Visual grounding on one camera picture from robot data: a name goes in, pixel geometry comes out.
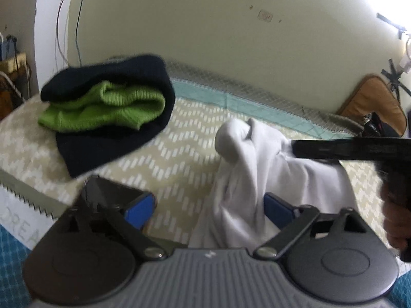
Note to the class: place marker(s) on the person's right hand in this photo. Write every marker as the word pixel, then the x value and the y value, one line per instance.
pixel 398 218

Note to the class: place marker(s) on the beige zigzag patterned bedsheet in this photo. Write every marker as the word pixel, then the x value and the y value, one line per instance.
pixel 192 134

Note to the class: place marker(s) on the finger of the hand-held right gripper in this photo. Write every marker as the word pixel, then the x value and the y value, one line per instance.
pixel 337 149

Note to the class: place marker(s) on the white garment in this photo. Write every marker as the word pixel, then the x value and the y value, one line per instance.
pixel 250 173

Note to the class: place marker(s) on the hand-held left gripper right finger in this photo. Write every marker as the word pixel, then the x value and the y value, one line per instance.
pixel 277 210

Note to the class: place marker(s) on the brown mesh cushion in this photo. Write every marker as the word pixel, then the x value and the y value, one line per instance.
pixel 372 99

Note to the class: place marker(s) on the cluttered shelf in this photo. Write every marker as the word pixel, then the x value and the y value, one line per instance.
pixel 12 64

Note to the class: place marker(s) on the black and green garment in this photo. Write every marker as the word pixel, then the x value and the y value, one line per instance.
pixel 106 109

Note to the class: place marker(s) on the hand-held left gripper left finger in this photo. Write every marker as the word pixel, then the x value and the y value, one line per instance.
pixel 139 210

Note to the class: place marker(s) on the black printed garment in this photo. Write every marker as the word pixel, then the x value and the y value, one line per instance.
pixel 374 125

